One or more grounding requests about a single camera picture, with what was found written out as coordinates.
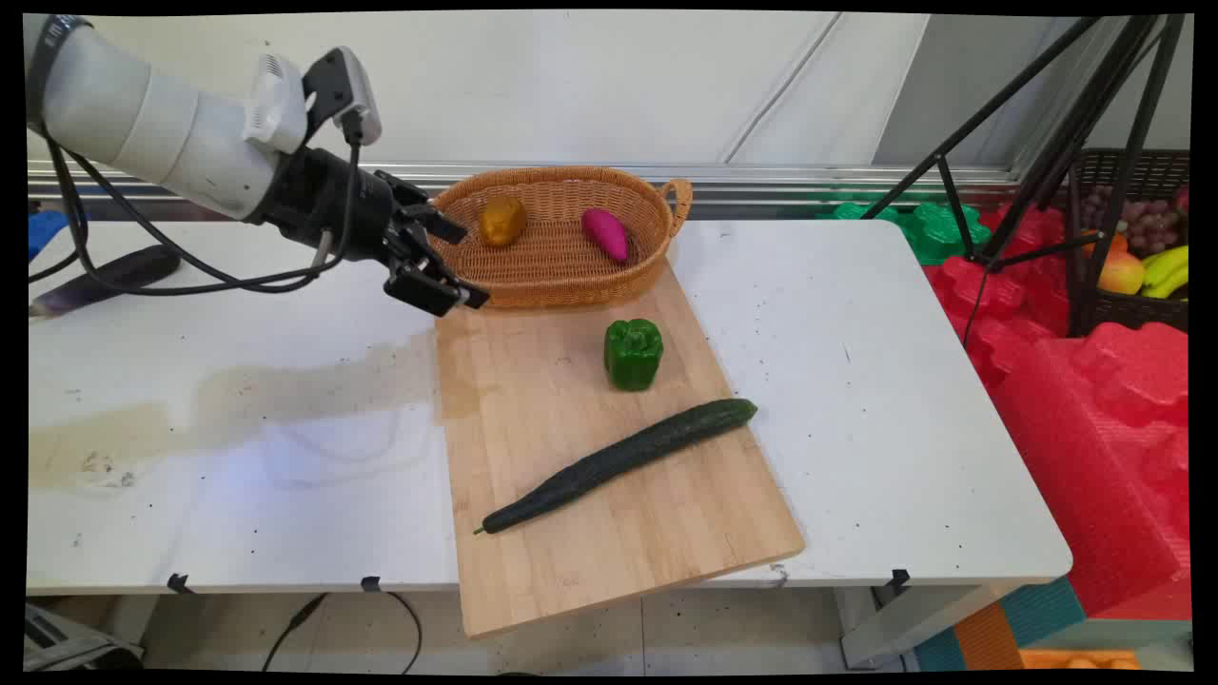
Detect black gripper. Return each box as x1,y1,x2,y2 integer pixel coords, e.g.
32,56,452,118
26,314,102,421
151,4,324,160
252,147,491,318

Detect brown potato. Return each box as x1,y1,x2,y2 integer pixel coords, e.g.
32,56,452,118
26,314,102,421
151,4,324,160
479,195,528,248

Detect woven wicker basket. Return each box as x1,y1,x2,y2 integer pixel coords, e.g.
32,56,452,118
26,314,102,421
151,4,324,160
430,166,694,310

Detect purple sweet potato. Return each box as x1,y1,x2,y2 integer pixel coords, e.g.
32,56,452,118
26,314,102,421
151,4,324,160
581,207,631,264

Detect green bell pepper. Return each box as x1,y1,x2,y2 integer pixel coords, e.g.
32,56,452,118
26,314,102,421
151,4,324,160
603,318,665,392

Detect long dark green cucumber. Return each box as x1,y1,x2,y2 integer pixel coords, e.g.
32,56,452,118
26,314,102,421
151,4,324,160
473,398,759,537

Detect dark purple eggplant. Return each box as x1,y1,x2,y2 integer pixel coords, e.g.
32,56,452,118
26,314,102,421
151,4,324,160
29,245,182,320

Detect wooden cutting board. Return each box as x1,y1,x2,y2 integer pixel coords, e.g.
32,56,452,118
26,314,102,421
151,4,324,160
433,257,806,639

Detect blue foam piece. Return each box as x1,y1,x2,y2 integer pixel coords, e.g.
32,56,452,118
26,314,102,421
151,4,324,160
29,209,87,260

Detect green foam mat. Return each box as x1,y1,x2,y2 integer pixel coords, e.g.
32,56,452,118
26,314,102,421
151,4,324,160
816,200,992,265

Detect white table leg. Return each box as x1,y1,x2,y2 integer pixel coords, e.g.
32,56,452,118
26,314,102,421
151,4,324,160
837,582,1024,669

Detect black tripod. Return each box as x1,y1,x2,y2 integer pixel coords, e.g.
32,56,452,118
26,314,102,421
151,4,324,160
861,14,1186,339

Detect yellow-red mango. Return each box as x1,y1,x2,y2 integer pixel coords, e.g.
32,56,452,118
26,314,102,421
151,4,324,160
1097,250,1147,296

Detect red foam mats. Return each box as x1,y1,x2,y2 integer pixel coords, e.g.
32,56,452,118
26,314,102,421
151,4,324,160
921,202,1192,621

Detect black plastic crate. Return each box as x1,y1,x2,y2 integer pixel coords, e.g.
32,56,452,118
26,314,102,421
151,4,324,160
1064,147,1190,336

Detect teal and orange floor mat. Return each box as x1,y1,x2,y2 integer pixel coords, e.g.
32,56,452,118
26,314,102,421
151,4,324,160
913,576,1088,672

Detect purple grape bunch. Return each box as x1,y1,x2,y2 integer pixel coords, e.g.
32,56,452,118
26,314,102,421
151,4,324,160
1080,186,1190,258

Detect yellow-green banana bunch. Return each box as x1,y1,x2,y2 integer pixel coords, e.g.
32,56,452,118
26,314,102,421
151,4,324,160
1140,245,1190,301

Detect orange tray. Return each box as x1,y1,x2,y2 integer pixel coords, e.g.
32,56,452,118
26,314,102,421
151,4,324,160
1018,649,1143,672

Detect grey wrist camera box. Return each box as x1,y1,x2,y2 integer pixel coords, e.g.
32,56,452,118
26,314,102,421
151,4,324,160
303,46,383,147

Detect white vented camera mount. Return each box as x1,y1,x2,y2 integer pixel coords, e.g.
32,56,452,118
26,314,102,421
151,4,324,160
243,52,311,154

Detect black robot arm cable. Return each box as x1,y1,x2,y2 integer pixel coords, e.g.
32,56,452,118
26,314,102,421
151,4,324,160
29,112,364,297

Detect aluminium wall rail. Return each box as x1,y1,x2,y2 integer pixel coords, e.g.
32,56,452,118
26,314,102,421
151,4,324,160
27,160,1024,212

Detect black floor cable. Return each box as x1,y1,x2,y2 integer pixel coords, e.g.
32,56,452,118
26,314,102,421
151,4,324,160
262,590,423,675

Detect grey equipment with strap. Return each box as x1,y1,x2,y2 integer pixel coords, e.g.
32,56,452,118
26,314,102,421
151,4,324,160
24,601,146,672

